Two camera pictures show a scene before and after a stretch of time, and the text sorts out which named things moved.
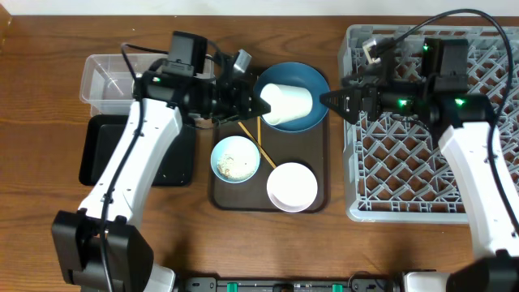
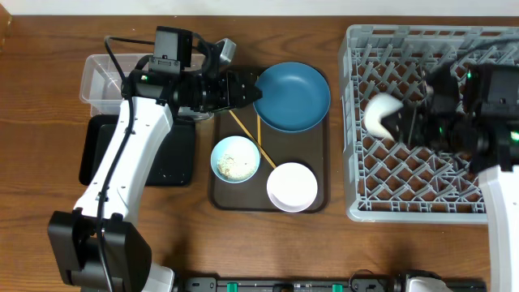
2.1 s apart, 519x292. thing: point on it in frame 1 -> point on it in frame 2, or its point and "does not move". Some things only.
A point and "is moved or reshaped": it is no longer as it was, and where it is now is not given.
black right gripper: [363, 100] -> [416, 132]
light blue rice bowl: [235, 159] does not move
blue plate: [298, 75] does not move
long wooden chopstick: [256, 143] does not move
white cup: [287, 103] is moved or reshaped
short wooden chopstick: [259, 131] does not move
